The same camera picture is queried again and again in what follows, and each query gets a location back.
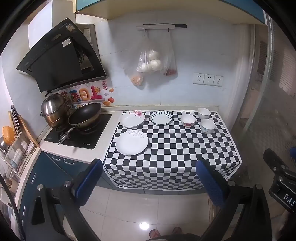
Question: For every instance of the white wall socket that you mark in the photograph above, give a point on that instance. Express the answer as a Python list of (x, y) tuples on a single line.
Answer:
[(198, 78), (209, 80), (218, 81)]

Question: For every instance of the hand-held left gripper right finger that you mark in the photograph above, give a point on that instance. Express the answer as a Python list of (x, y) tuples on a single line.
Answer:
[(209, 182)]

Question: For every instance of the clear bag of orange food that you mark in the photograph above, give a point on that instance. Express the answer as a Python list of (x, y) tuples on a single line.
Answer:
[(137, 80)]

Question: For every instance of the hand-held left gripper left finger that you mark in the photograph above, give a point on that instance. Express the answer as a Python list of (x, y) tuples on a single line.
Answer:
[(90, 183)]

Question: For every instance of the stainless steel steamer pot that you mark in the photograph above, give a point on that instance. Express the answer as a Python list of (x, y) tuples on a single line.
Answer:
[(54, 106)]

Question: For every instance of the blue print white bowl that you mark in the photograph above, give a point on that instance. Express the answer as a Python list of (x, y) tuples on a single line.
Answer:
[(207, 127)]

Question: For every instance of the person's right foot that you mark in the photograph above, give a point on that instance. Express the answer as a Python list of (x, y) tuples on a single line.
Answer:
[(177, 230)]

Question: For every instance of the pink floral white plate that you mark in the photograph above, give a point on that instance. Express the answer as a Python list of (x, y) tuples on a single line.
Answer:
[(130, 120)]

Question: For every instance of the glass sliding door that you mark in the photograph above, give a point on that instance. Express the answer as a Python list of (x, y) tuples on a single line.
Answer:
[(272, 104)]

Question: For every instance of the metal dish rack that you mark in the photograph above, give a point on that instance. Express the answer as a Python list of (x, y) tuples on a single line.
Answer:
[(18, 157)]

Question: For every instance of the colourful wall stickers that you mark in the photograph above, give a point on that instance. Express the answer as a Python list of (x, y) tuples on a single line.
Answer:
[(85, 93)]

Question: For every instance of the clear bag of white buns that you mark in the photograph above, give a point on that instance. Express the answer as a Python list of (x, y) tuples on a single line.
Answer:
[(150, 62)]

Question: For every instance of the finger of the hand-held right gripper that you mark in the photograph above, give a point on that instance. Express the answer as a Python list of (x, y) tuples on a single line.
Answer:
[(272, 158)]

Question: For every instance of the black range hood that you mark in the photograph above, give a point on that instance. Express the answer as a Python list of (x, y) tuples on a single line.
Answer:
[(53, 60)]

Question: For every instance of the wooden cutting board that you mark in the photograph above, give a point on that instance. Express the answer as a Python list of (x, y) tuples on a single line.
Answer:
[(27, 129)]

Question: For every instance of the person's foot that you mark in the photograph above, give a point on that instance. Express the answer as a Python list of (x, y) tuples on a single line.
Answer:
[(177, 230), (154, 233)]

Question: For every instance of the white bowl with dark rim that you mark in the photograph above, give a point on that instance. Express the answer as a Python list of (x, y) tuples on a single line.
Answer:
[(204, 113)]

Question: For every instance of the black glass gas cooktop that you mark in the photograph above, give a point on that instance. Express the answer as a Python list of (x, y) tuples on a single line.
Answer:
[(92, 136)]

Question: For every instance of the clear bag of red food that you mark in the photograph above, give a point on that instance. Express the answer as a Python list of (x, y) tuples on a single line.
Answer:
[(171, 71)]

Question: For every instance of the black white checkered cloth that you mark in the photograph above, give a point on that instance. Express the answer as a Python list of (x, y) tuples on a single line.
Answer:
[(175, 153)]

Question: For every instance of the red floral bowl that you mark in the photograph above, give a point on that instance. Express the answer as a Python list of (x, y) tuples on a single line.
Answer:
[(188, 120)]

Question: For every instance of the person's left foot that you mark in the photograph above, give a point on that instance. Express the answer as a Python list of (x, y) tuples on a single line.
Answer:
[(154, 233)]

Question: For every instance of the white wall hook rail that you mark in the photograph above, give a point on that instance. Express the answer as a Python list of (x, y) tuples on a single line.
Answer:
[(157, 27)]

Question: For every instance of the blue base cabinet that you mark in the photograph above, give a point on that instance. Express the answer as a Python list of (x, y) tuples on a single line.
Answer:
[(46, 166)]

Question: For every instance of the dark striped rim plate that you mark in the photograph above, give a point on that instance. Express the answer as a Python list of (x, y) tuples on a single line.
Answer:
[(161, 117)]

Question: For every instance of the large white plate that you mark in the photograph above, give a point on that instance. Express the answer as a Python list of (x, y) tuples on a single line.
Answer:
[(131, 143)]

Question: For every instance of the blue overhead wall cabinet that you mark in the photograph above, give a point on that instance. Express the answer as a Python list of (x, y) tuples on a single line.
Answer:
[(161, 10)]

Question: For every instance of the orange plastic container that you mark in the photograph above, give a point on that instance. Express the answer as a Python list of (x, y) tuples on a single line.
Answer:
[(8, 135)]

